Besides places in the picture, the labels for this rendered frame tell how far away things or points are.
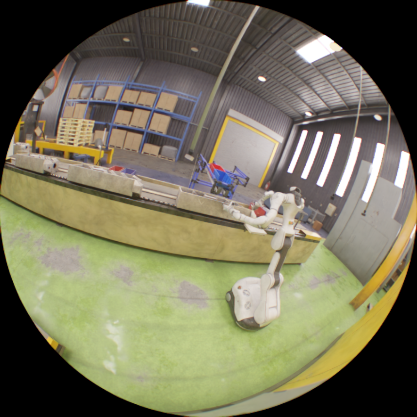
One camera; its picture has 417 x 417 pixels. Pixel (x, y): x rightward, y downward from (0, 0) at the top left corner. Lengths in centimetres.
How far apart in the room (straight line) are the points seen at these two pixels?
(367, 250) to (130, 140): 1389
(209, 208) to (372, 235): 616
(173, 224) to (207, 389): 188
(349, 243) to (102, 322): 723
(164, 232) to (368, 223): 677
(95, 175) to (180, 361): 211
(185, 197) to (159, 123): 920
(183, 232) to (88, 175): 142
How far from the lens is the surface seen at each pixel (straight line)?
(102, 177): 188
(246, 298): 171
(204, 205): 178
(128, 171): 259
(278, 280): 168
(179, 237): 198
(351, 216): 710
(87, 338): 165
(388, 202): 817
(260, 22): 956
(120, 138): 1132
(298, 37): 966
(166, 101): 1090
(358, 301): 458
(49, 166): 250
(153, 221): 187
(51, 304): 190
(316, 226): 936
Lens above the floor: 155
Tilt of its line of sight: 21 degrees down
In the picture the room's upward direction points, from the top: 21 degrees clockwise
